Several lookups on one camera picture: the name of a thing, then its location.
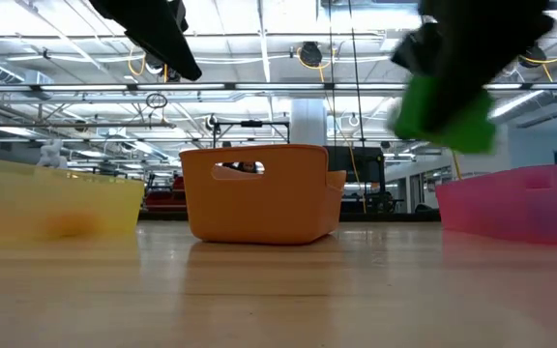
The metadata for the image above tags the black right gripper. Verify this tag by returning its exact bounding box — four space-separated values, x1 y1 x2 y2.
421 0 557 131

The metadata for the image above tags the green toy building block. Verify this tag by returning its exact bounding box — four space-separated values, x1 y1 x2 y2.
385 74 498 156

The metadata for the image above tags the person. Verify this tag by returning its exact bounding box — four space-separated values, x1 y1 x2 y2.
229 160 260 175

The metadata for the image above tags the thin yellow hanging cable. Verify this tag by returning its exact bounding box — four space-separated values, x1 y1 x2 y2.
324 94 367 215

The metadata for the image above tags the black background frame rig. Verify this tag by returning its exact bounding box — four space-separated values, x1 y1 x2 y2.
212 119 291 144

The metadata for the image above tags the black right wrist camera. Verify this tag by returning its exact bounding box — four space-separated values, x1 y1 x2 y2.
389 21 443 77

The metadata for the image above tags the white robot figure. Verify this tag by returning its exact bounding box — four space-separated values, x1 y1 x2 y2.
36 138 70 170

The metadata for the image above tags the long ceiling light bar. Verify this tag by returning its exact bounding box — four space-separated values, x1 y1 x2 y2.
0 81 557 94

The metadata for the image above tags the white column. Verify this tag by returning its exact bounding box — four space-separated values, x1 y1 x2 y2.
290 99 329 146

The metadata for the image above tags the black equipment cart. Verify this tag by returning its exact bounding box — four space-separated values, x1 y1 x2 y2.
325 145 405 217

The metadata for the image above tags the yellow plastic bin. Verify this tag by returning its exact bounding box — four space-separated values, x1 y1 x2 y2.
0 155 146 248

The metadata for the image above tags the red tool cart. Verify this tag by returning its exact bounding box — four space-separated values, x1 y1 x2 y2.
143 174 188 214

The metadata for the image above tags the pink plastic bin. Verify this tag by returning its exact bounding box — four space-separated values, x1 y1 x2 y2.
434 163 557 247

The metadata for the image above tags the orange plastic bin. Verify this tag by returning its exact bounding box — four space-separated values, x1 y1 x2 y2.
179 143 348 247

